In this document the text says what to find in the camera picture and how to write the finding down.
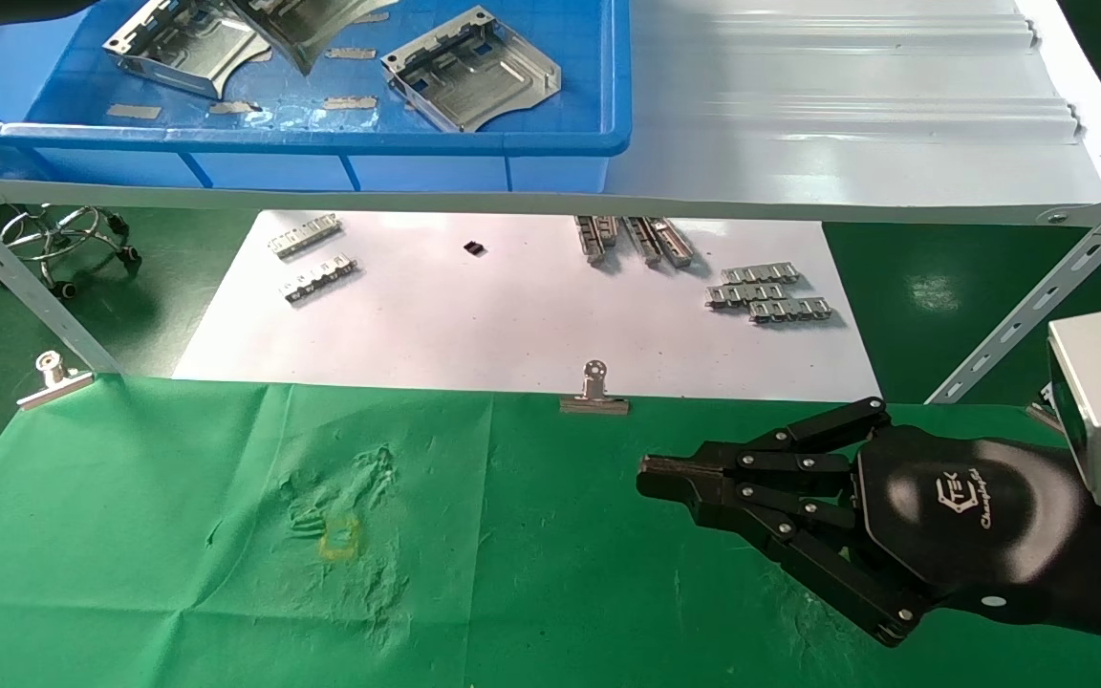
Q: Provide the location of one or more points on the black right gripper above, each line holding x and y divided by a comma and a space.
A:
961, 526

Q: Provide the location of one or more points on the stamped sheet metal bracket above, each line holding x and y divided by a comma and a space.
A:
307, 29
474, 76
178, 53

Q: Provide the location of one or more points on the small notched metal strip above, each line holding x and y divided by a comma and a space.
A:
319, 280
610, 229
789, 311
759, 275
305, 236
673, 245
746, 295
591, 241
644, 243

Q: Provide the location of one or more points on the silver bulldog clip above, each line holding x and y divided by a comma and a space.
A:
594, 405
53, 387

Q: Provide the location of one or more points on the green table cloth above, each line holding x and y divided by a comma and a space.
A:
531, 573

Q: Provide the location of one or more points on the grey perforated angle strut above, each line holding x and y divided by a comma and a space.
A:
25, 287
1038, 296

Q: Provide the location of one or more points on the white sheet on table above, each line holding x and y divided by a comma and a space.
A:
474, 325

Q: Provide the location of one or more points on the white metal shelf board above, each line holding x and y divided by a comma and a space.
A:
847, 115

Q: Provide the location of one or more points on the beige tape strip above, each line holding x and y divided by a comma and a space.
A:
350, 102
350, 53
135, 113
233, 107

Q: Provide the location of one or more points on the blue plastic bin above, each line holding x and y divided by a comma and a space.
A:
273, 168

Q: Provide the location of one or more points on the chair wheel base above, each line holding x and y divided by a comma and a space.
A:
117, 224

